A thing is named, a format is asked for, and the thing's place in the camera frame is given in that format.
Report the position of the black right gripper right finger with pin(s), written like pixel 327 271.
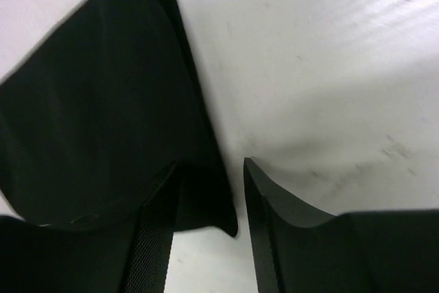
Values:
pixel 299 248

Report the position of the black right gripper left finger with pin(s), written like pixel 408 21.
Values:
pixel 129 254

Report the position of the black tank top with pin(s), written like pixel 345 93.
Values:
pixel 107 102

